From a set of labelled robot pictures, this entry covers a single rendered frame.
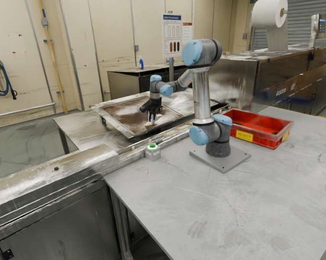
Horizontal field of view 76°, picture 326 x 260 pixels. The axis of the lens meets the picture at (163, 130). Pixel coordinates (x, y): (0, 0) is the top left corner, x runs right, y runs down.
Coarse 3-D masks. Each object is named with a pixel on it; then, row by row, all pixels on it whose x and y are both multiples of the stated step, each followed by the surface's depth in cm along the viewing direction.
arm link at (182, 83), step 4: (216, 40) 103; (220, 44) 103; (220, 48) 103; (220, 52) 103; (220, 56) 106; (216, 60) 107; (212, 64) 113; (188, 72) 125; (184, 76) 130; (188, 76) 127; (176, 80) 139; (180, 80) 134; (184, 80) 131; (188, 80) 129; (176, 84) 137; (180, 84) 135; (184, 84) 134; (188, 84) 134; (176, 88) 137; (180, 88) 138; (184, 88) 140
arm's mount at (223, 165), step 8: (192, 152) 127; (200, 152) 127; (232, 152) 127; (240, 152) 127; (200, 160) 123; (208, 160) 119; (216, 160) 119; (224, 160) 119; (232, 160) 119; (240, 160) 119; (216, 168) 114; (224, 168) 113; (232, 168) 115
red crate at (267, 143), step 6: (234, 120) 178; (246, 126) 166; (252, 126) 165; (258, 126) 165; (234, 132) 149; (270, 132) 155; (288, 132) 147; (258, 138) 137; (282, 138) 137; (258, 144) 139; (264, 144) 136; (270, 144) 133; (276, 144) 134
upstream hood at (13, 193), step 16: (64, 160) 110; (80, 160) 110; (96, 160) 109; (112, 160) 114; (16, 176) 99; (32, 176) 98; (48, 176) 98; (64, 176) 98; (80, 176) 103; (0, 192) 89; (16, 192) 88; (32, 192) 90; (48, 192) 95; (0, 208) 83; (16, 208) 87
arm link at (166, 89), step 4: (156, 84) 136; (160, 84) 134; (164, 84) 133; (168, 84) 134; (172, 84) 135; (156, 88) 136; (160, 88) 132; (164, 88) 130; (168, 88) 130; (172, 88) 132; (160, 92) 134; (164, 92) 131; (168, 92) 132; (172, 92) 134
